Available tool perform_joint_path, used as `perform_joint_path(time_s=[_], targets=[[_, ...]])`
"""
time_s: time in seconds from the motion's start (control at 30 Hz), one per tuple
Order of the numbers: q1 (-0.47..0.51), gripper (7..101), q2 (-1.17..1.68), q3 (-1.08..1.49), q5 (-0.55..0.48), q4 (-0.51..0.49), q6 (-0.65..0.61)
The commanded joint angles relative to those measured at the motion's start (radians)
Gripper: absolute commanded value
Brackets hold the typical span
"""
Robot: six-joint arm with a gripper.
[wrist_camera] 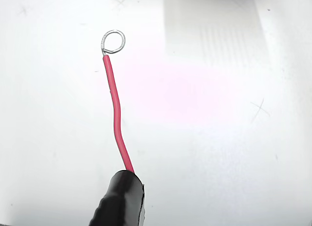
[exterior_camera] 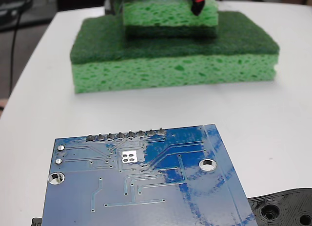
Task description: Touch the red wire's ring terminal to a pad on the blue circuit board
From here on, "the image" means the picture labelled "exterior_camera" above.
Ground blue printed circuit board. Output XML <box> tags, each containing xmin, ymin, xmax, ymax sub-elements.
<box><xmin>41</xmin><ymin>124</ymin><xmax>259</xmax><ymax>226</ymax></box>

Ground small green scrub sponge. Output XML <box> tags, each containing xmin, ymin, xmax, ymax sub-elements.
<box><xmin>121</xmin><ymin>0</ymin><xmax>219</xmax><ymax>39</ymax></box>

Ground black plastic holder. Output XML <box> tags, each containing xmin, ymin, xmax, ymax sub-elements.
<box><xmin>31</xmin><ymin>187</ymin><xmax>312</xmax><ymax>226</ymax></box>

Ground large green scrub sponge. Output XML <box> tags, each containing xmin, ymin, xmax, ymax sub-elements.
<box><xmin>69</xmin><ymin>11</ymin><xmax>280</xmax><ymax>94</ymax></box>

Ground dark background equipment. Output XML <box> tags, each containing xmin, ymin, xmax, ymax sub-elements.
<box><xmin>0</xmin><ymin>0</ymin><xmax>34</xmax><ymax>31</ymax></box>

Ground thin black cable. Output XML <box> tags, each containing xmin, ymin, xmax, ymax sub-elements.
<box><xmin>9</xmin><ymin>0</ymin><xmax>24</xmax><ymax>96</ymax></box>

